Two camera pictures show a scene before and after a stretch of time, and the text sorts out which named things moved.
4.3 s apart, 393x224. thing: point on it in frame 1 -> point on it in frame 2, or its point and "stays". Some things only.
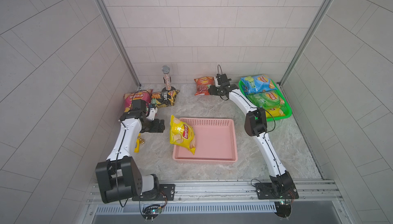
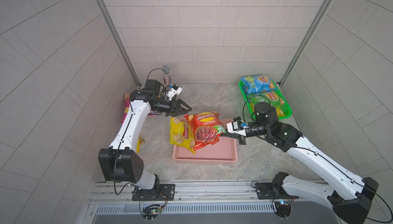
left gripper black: x=154 y=128 -> x=172 y=109
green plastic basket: x=288 y=110 stays
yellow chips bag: x=182 y=134 stays
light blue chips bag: x=258 y=83 stays
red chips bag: x=202 y=85 -> x=203 y=123
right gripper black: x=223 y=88 -> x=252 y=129
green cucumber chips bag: x=266 y=99 stays
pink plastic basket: x=216 y=142 stays
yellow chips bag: x=274 y=112 stays
